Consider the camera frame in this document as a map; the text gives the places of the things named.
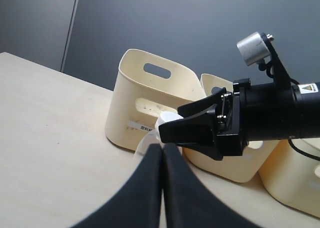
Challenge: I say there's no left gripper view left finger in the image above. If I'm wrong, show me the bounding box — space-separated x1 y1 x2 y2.
73 143 163 228

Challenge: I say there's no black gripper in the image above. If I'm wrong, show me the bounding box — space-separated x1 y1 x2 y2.
158 79 251 161

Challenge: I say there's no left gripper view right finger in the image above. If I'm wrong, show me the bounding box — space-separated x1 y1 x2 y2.
162 143 259 228

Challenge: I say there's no clear plastic bottle white cap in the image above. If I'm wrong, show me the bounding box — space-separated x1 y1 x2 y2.
132 112 185 164

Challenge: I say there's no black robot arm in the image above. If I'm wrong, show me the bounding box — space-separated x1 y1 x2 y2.
75 79 320 228

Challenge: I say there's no middle cream plastic bin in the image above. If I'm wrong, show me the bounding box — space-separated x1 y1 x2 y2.
182 73 280 184

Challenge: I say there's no cream plastic bin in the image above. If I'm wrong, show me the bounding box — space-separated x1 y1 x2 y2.
105 48 206 151
182 73 280 184
258 138 320 218

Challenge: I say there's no left cream plastic bin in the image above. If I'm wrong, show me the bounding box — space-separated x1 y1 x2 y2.
105 48 206 151

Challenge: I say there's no right cream plastic bin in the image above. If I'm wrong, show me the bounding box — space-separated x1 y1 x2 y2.
258 138 320 218

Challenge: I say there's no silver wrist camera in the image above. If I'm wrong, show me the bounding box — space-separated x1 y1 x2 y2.
236 32 271 66

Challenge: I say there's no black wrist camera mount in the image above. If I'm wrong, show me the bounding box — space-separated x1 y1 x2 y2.
257 32 300 90

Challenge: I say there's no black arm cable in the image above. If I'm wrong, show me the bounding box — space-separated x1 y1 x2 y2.
287 137 320 161

